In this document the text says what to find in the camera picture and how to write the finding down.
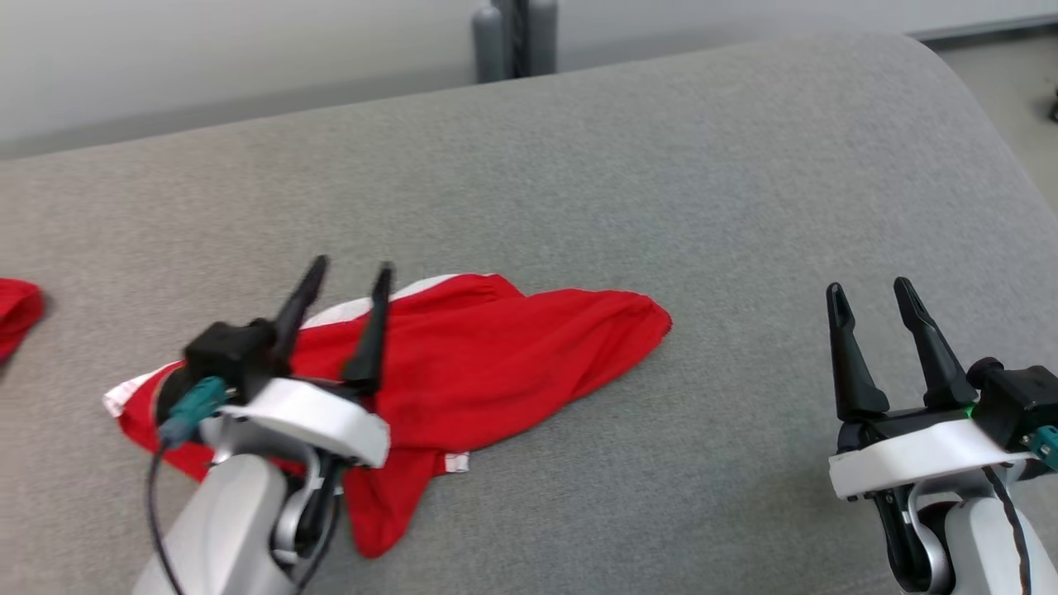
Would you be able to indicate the grey metal partition post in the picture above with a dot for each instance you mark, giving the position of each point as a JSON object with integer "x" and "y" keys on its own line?
{"x": 489, "y": 41}

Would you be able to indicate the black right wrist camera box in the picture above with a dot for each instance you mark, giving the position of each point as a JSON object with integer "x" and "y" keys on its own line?
{"x": 1021, "y": 401}

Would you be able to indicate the red shorts with white stripe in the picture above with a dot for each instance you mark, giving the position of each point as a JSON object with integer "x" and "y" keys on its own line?
{"x": 496, "y": 355}

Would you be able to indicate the red garment with white trim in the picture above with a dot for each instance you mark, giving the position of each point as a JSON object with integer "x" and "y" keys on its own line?
{"x": 16, "y": 314}

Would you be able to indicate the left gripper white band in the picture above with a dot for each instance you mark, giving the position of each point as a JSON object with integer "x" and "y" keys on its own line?
{"x": 331, "y": 421}

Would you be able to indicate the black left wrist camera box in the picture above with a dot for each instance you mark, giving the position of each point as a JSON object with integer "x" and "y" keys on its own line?
{"x": 227, "y": 351}

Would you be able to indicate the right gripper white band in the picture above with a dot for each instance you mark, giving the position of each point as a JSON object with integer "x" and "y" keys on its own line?
{"x": 917, "y": 459}

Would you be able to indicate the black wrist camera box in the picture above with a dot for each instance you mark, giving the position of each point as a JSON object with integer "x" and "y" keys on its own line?
{"x": 227, "y": 351}
{"x": 1021, "y": 401}

